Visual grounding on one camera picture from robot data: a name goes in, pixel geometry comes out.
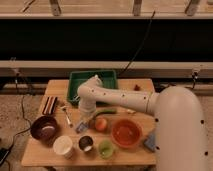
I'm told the light blue towel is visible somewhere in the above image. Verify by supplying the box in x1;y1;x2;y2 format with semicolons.
75;121;89;134

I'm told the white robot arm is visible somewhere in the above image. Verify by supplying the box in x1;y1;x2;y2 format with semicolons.
77;76;210;171

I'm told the green plastic tray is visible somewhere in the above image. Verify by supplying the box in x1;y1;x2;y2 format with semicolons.
67;70;118;106

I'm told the orange peach fruit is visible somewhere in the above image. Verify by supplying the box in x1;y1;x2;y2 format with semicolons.
95;117;108;132

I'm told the metal spoon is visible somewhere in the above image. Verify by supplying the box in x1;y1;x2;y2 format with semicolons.
61;106;73;128

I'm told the green cucumber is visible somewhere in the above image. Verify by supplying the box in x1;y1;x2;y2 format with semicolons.
93;108;117;119

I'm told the small metal cup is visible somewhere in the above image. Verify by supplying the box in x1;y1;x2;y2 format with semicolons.
78;136;93;152

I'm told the wooden table board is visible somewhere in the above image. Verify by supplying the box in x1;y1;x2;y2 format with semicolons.
21;79;156;167

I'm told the white cup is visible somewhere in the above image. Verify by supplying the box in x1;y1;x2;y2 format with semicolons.
53;135;73;158

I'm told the green cup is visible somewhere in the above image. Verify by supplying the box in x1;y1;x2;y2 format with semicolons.
98;140;114;159

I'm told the striped brown block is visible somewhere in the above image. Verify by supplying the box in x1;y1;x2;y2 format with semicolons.
42;96;57;115

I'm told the dark purple bowl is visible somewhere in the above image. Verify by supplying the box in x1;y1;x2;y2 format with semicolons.
30;116;58;141

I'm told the orange bowl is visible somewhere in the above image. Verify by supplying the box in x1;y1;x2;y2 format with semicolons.
110;119;142;149

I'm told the blue sponge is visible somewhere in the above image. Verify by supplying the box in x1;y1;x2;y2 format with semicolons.
144;132;155;152

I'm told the black cable at back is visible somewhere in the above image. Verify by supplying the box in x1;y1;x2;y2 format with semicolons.
118;10;157;76

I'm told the black cable left floor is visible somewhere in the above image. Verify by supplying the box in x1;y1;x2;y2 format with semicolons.
0;74;34;167

